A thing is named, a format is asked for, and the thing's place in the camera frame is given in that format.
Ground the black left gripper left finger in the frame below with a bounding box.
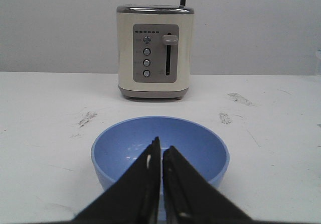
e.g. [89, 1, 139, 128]
[73, 137, 161, 221]

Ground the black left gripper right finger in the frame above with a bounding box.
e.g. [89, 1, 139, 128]
[163, 146, 252, 221]

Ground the blue bowl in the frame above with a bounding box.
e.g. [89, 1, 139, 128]
[90, 116, 230, 221]

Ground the cream two-slot toaster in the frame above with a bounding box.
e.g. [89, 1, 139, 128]
[116, 5, 195, 99]

